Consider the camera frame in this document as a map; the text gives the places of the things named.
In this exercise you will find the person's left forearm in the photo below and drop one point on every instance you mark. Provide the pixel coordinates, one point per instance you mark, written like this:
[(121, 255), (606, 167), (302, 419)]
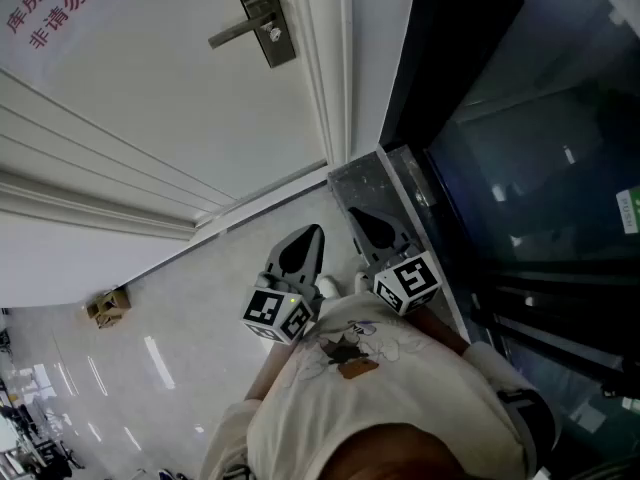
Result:
[(272, 368)]

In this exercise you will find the brown cardboard box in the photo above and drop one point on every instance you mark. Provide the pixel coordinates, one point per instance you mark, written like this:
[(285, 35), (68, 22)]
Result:
[(110, 308)]

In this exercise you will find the person's right forearm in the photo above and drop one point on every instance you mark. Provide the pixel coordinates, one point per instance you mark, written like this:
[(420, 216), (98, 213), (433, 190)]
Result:
[(442, 333)]

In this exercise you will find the dark stone plinth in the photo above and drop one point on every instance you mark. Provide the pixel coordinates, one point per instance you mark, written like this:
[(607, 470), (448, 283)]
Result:
[(370, 183)]

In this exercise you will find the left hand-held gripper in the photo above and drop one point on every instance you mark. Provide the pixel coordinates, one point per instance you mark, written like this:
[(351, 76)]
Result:
[(272, 313)]

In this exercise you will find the white door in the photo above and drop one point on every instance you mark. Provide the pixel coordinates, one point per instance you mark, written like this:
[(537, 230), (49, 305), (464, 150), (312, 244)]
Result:
[(150, 78)]

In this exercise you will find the white shoe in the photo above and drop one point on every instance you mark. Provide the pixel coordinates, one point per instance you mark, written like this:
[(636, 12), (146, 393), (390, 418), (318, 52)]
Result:
[(330, 287), (362, 283)]

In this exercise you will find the grey metal lock plate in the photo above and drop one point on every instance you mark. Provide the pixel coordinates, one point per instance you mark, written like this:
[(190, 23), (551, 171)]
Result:
[(280, 48)]

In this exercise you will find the person's left hand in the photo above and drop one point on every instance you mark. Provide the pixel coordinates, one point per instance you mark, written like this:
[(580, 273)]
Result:
[(287, 284)]

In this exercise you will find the green push sticker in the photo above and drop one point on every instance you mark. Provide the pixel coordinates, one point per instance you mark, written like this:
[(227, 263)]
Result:
[(631, 210)]

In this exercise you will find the cream printed t-shirt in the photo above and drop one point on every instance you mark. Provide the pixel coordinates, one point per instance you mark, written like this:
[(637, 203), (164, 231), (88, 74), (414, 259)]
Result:
[(400, 393)]

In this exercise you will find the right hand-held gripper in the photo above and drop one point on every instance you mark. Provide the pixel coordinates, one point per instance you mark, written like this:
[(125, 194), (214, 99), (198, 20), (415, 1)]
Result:
[(407, 283)]

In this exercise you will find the white door frame moulding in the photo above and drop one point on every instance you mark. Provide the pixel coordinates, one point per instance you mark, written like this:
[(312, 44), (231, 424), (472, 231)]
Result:
[(330, 68)]

